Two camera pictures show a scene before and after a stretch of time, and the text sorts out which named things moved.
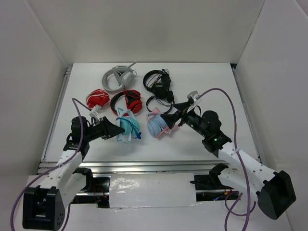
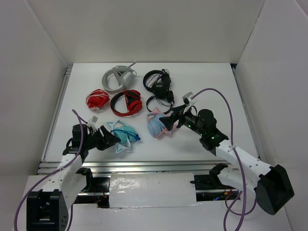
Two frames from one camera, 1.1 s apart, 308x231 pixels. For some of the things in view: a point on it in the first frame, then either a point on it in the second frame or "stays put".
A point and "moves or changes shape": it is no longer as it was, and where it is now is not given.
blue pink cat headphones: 156,126 stays put
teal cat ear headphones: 126,120 moves or changes shape
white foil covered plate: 152,190 stays put
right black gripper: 171,119 stays put
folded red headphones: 97,96 stays put
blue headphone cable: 136,130 to 135,135
